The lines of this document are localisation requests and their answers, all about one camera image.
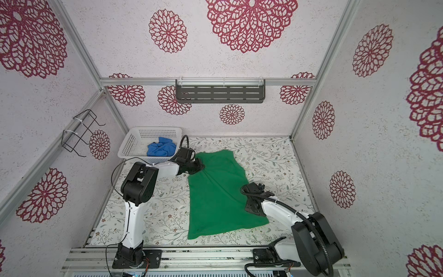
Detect green tank top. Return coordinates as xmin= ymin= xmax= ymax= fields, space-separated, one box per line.
xmin=188 ymin=150 xmax=269 ymax=240

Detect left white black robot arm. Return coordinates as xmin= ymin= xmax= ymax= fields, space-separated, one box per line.
xmin=112 ymin=147 xmax=204 ymax=269

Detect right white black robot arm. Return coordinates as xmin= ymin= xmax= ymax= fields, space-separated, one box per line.
xmin=241 ymin=182 xmax=345 ymax=277

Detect blue tank top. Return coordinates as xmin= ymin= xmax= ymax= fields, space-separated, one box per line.
xmin=147 ymin=137 xmax=177 ymax=157

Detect white plastic basket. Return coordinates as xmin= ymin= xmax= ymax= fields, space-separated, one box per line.
xmin=118 ymin=126 xmax=182 ymax=164

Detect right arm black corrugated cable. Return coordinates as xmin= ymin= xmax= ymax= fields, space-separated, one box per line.
xmin=239 ymin=185 xmax=335 ymax=277

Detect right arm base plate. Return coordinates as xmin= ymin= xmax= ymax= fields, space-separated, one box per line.
xmin=252 ymin=248 xmax=301 ymax=267

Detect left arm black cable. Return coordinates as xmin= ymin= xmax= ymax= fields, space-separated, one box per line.
xmin=104 ymin=134 xmax=190 ymax=277

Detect grey metal wall shelf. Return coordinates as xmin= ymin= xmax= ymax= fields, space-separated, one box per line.
xmin=175 ymin=79 xmax=266 ymax=104

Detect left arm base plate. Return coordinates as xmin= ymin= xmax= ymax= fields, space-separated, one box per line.
xmin=112 ymin=249 xmax=163 ymax=269

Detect black wire wall rack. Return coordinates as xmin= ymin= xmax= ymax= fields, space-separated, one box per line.
xmin=60 ymin=109 xmax=106 ymax=158

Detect aluminium front rail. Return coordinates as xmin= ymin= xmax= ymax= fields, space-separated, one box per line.
xmin=60 ymin=246 xmax=354 ymax=274

